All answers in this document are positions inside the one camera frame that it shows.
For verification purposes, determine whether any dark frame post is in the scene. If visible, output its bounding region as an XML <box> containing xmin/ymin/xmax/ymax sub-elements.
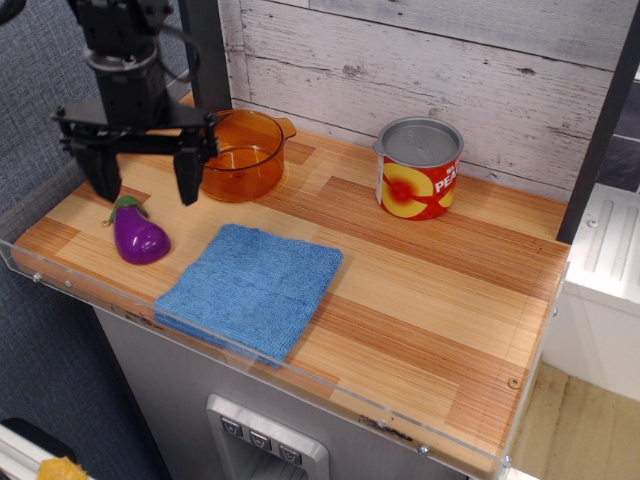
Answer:
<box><xmin>177</xmin><ymin>0</ymin><xmax>232</xmax><ymax>113</ymax></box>
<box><xmin>556</xmin><ymin>2</ymin><xmax>639</xmax><ymax>245</ymax></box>

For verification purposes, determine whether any dark left frame post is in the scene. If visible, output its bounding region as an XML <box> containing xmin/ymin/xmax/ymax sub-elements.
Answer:
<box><xmin>177</xmin><ymin>0</ymin><xmax>232</xmax><ymax>113</ymax></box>

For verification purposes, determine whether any dark right frame post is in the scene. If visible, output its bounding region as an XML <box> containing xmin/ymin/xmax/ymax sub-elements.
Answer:
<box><xmin>556</xmin><ymin>2</ymin><xmax>639</xmax><ymax>245</ymax></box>

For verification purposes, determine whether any purple toy eggplant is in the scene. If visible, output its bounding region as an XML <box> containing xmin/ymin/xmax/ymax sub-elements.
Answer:
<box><xmin>109</xmin><ymin>195</ymin><xmax>171</xmax><ymax>265</ymax></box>

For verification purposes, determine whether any silver toy fridge cabinet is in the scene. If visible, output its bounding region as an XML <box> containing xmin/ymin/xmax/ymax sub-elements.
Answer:
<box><xmin>96</xmin><ymin>310</ymin><xmax>463</xmax><ymax>479</ymax></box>

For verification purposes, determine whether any white ribbed side unit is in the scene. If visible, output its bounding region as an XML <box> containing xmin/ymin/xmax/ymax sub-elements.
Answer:
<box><xmin>542</xmin><ymin>184</ymin><xmax>639</xmax><ymax>400</ymax></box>

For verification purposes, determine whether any black yellow object corner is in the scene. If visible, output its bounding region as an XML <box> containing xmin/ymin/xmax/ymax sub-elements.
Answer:
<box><xmin>1</xmin><ymin>418</ymin><xmax>77</xmax><ymax>479</ymax></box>

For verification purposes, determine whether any blue folded cloth napkin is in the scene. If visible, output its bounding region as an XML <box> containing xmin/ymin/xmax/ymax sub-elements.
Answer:
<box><xmin>154</xmin><ymin>224</ymin><xmax>344</xmax><ymax>368</ymax></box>

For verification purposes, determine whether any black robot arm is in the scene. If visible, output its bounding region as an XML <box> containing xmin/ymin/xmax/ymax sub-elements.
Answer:
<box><xmin>54</xmin><ymin>1</ymin><xmax>218</xmax><ymax>205</ymax></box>

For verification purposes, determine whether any red peach can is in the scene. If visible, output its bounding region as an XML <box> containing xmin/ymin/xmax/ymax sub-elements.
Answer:
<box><xmin>373</xmin><ymin>116</ymin><xmax>464</xmax><ymax>221</ymax></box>

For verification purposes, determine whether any clear acrylic table guard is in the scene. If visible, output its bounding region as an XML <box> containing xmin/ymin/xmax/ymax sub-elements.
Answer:
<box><xmin>0</xmin><ymin>69</ymin><xmax>571</xmax><ymax>472</ymax></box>

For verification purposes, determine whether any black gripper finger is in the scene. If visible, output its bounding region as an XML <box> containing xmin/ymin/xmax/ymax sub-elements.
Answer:
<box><xmin>74</xmin><ymin>149</ymin><xmax>121</xmax><ymax>203</ymax></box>
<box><xmin>173</xmin><ymin>148</ymin><xmax>203</xmax><ymax>206</ymax></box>

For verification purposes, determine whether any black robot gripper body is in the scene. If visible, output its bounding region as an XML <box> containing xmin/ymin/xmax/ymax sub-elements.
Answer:
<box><xmin>53</xmin><ymin>64</ymin><xmax>218</xmax><ymax>160</ymax></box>

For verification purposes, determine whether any amber glass pot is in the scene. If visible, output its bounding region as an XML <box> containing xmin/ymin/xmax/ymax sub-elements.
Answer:
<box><xmin>200</xmin><ymin>110</ymin><xmax>296</xmax><ymax>203</ymax></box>

